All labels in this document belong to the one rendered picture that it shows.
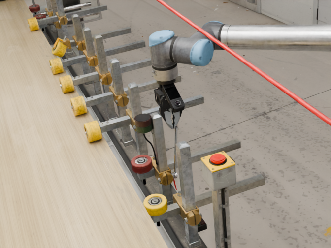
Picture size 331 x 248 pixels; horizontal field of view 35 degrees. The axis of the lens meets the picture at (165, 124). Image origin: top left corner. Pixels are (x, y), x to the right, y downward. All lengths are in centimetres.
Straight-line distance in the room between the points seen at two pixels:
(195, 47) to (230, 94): 257
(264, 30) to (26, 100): 129
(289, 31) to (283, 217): 154
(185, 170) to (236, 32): 50
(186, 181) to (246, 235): 129
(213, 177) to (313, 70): 336
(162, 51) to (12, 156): 79
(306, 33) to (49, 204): 103
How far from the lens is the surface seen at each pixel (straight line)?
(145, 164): 198
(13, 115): 253
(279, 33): 178
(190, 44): 177
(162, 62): 184
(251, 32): 181
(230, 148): 213
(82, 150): 214
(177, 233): 197
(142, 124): 185
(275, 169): 344
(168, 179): 199
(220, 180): 141
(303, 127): 387
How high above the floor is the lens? 204
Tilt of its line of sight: 31 degrees down
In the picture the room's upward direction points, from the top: 7 degrees counter-clockwise
